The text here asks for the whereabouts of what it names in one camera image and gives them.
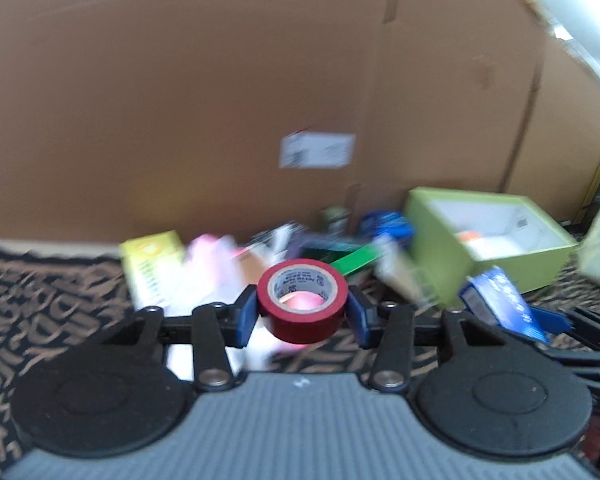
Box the dark glass jar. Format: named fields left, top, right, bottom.
left=321, top=205, right=353, bottom=235

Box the red tape roll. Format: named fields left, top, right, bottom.
left=256, top=258, right=350, bottom=345

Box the white shipping label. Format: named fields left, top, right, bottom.
left=278, top=131, right=357, bottom=170

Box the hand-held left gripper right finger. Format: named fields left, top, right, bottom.
left=347, top=286, right=506, bottom=394

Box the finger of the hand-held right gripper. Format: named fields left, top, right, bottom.
left=530, top=306, right=600, bottom=353
left=547, top=350, right=600, bottom=393

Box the lime green box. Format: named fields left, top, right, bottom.
left=402, top=186, right=579, bottom=308

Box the blue printed packet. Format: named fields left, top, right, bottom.
left=458, top=266, right=548, bottom=343

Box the yellow green packet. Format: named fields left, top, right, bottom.
left=119, top=230, right=186, bottom=311

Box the blue wrapped package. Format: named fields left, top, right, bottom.
left=360, top=210, right=415, bottom=248

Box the large cardboard box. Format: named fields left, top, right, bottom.
left=0, top=0, right=600, bottom=248

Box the black tan patterned mat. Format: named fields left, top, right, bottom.
left=0, top=242, right=600, bottom=476

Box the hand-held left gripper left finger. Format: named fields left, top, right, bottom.
left=102, top=285, right=259, bottom=394

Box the pink white packet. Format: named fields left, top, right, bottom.
left=167, top=233, right=258, bottom=381

